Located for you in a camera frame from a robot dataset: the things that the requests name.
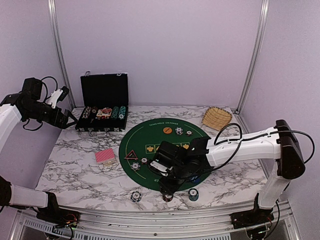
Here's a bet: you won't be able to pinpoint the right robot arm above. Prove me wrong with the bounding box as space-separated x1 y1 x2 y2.
148 119 306 224

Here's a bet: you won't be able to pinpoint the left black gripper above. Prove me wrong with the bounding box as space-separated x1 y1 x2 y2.
24 101 77 129

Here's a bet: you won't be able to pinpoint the orange big blind button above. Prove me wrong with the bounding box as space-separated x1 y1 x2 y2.
163 127 173 134

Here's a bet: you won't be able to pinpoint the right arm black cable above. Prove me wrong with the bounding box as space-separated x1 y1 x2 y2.
194 122 316 233

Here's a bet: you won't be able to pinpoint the brown chips in case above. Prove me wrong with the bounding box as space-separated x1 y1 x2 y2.
90 106 98 116

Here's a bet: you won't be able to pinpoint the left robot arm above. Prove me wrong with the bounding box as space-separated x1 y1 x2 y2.
0 77 78 224

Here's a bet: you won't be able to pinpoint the red chips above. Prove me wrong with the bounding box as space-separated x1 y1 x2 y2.
185 130 193 136
140 157 149 165

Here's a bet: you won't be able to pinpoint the black poker chip case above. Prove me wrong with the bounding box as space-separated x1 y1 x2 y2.
75 73 129 133

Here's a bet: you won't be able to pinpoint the green chips row in case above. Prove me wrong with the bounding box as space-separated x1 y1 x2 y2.
110 106 120 120

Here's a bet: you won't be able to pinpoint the round green poker mat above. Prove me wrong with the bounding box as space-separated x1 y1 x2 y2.
118 118 208 192

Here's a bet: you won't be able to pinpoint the red black chip stack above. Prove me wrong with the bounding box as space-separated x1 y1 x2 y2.
162 194 174 202

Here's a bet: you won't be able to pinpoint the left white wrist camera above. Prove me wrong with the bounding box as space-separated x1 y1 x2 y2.
47 86 70 109

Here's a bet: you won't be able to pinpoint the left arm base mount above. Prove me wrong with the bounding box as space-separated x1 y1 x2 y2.
36 209 80 228

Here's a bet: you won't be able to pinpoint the white chips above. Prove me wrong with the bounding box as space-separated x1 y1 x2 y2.
130 162 141 171
174 127 184 135

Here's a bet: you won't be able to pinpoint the teal chip stack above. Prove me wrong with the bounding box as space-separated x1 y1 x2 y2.
188 188 199 202

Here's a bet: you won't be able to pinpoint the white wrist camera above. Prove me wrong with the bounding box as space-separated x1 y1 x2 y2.
47 86 70 109
150 161 173 177

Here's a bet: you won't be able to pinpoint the beige blue chips in case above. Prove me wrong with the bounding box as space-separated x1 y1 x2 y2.
81 106 92 119

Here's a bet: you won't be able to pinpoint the blue small blind button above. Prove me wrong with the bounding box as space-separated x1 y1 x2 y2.
192 176 201 184

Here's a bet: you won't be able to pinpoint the right aluminium frame post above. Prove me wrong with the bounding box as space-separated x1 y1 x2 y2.
235 0 270 115

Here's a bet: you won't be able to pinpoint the teal chips row in case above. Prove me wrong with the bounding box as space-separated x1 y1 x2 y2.
118 106 126 120

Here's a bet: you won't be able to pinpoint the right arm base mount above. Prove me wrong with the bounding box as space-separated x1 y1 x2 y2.
230 210 275 229

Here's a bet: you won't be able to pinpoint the black triangular dealer button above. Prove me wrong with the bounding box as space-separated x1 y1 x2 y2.
124 150 138 160

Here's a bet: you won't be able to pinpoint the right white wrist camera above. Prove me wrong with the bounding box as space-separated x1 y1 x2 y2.
150 161 173 177

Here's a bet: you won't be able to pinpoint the red playing card deck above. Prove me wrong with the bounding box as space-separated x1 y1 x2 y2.
94 148 117 168

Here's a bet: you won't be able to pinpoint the woven bamboo tray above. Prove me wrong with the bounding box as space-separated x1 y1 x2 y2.
201 106 233 131

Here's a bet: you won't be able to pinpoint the card deck in case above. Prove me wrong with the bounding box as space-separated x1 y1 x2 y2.
96 107 113 120

